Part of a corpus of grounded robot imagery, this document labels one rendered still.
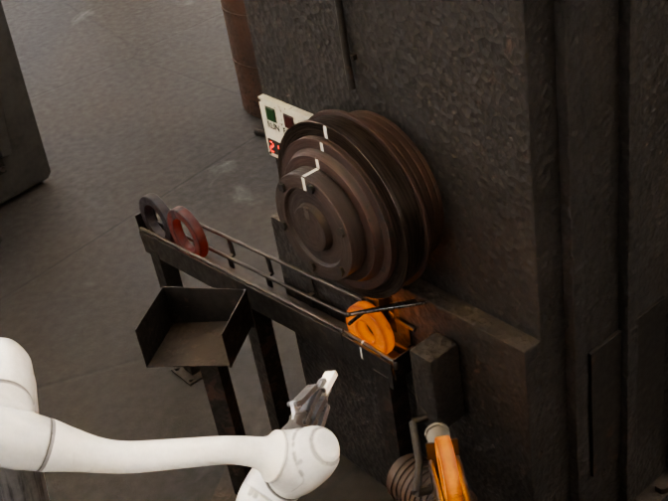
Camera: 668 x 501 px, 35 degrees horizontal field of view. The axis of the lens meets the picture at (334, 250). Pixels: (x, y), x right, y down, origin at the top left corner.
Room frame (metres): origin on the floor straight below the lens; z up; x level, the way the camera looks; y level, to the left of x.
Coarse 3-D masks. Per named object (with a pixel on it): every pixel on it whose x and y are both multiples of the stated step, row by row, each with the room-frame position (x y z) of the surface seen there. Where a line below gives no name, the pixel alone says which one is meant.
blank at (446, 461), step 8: (440, 440) 1.71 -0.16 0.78; (448, 440) 1.70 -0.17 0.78; (440, 448) 1.68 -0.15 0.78; (448, 448) 1.68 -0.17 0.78; (440, 456) 1.66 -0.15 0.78; (448, 456) 1.66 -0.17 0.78; (440, 464) 1.67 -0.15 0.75; (448, 464) 1.64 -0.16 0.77; (456, 464) 1.64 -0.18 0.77; (440, 472) 1.71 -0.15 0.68; (448, 472) 1.63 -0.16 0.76; (456, 472) 1.63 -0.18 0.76; (440, 480) 1.72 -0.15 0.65; (448, 480) 1.62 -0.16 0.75; (456, 480) 1.62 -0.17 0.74; (448, 488) 1.61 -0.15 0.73; (456, 488) 1.61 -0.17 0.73; (448, 496) 1.61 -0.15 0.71; (456, 496) 1.61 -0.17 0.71
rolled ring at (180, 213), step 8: (176, 208) 2.96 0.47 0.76; (184, 208) 2.95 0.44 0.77; (168, 216) 2.99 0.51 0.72; (176, 216) 2.94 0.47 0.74; (184, 216) 2.91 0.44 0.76; (192, 216) 2.91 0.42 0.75; (168, 224) 3.00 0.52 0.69; (176, 224) 2.99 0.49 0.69; (184, 224) 2.91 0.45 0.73; (192, 224) 2.89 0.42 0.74; (176, 232) 2.99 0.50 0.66; (192, 232) 2.88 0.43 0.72; (200, 232) 2.88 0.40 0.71; (176, 240) 2.98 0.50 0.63; (184, 240) 2.98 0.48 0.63; (200, 240) 2.86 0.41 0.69; (192, 248) 2.95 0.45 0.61; (200, 248) 2.86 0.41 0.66; (208, 248) 2.88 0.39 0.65
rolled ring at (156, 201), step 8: (144, 200) 3.11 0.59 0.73; (152, 200) 3.07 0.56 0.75; (160, 200) 3.07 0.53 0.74; (144, 208) 3.13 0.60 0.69; (160, 208) 3.04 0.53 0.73; (168, 208) 3.05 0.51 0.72; (144, 216) 3.14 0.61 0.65; (152, 216) 3.15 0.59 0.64; (160, 216) 3.04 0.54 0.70; (152, 224) 3.13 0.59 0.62; (160, 232) 3.11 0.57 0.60; (168, 232) 3.02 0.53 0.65; (160, 240) 3.08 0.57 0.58
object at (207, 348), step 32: (192, 288) 2.56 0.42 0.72; (224, 288) 2.53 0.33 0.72; (160, 320) 2.53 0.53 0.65; (192, 320) 2.57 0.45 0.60; (224, 320) 2.53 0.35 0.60; (160, 352) 2.46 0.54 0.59; (192, 352) 2.42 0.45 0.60; (224, 352) 2.38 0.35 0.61; (224, 384) 2.42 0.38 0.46; (224, 416) 2.42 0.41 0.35; (224, 480) 2.50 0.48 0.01
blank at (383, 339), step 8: (360, 304) 2.21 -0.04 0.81; (368, 304) 2.20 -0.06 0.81; (376, 312) 2.17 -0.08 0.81; (360, 320) 2.20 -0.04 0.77; (368, 320) 2.17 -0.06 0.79; (376, 320) 2.15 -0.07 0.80; (384, 320) 2.16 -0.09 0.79; (352, 328) 2.23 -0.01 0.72; (360, 328) 2.22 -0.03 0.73; (376, 328) 2.15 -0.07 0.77; (384, 328) 2.14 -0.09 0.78; (360, 336) 2.21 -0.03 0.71; (368, 336) 2.21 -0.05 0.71; (376, 336) 2.16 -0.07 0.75; (384, 336) 2.13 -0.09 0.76; (392, 336) 2.14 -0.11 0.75; (376, 344) 2.16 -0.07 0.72; (384, 344) 2.13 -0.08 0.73; (392, 344) 2.14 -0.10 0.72; (384, 352) 2.14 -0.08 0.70
